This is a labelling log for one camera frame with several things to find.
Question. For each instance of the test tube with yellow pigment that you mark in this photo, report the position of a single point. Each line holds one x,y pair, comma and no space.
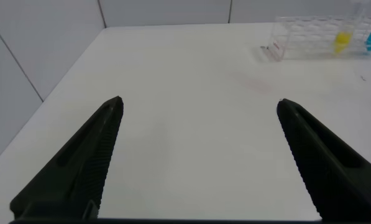
343,40

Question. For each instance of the clear acrylic test tube rack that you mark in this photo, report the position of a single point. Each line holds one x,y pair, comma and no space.
309,37

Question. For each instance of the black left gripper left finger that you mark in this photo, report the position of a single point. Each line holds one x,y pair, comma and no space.
76,174

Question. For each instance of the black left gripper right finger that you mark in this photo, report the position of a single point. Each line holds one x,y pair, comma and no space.
334,174

